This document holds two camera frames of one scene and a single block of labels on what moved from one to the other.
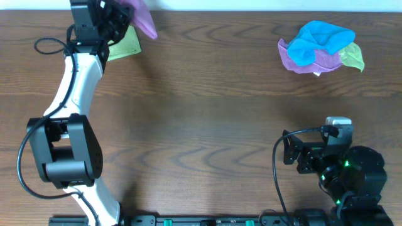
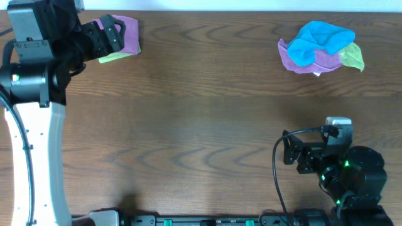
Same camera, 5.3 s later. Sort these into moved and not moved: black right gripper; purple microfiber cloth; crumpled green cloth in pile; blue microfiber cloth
Moved: purple microfiber cloth
Not moved: crumpled green cloth in pile; blue microfiber cloth; black right gripper
